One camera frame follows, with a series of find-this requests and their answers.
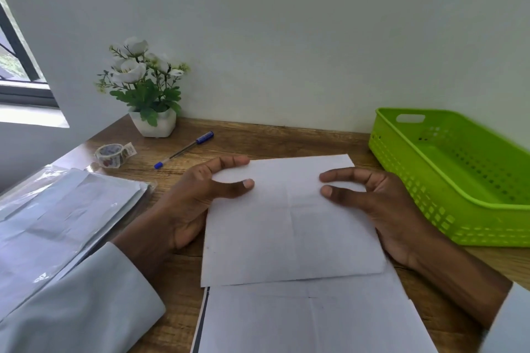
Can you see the person's left hand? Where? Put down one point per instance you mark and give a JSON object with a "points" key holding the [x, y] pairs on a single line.
{"points": [[182, 208]]}

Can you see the person's right hand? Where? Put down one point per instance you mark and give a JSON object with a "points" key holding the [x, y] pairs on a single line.
{"points": [[393, 216]]}

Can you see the green plastic basket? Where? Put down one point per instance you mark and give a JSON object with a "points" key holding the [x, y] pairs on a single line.
{"points": [[476, 220]]}

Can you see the patterned tape roll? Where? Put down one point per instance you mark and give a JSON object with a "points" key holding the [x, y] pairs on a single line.
{"points": [[112, 162]]}

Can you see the white paper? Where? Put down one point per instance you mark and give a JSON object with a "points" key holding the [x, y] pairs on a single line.
{"points": [[290, 232]]}

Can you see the plastic-wrapped white envelope pack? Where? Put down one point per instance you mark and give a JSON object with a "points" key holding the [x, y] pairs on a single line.
{"points": [[62, 216]]}

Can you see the stack of printed papers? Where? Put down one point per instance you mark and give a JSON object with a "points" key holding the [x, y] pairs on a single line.
{"points": [[310, 319]]}

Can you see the person's left forearm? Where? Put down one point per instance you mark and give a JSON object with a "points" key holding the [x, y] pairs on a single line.
{"points": [[83, 303]]}

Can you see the person's right forearm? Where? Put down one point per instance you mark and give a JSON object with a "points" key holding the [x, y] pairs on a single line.
{"points": [[455, 282]]}

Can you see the blue ballpoint pen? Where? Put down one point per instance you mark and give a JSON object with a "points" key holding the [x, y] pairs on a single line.
{"points": [[205, 137]]}

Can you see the potted white flower plant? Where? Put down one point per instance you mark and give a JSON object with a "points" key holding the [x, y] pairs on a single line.
{"points": [[151, 100]]}

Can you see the white window sill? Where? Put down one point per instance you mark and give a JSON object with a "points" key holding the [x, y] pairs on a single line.
{"points": [[29, 115]]}

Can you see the black framed window with grille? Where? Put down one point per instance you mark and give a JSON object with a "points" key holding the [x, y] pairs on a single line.
{"points": [[25, 94]]}

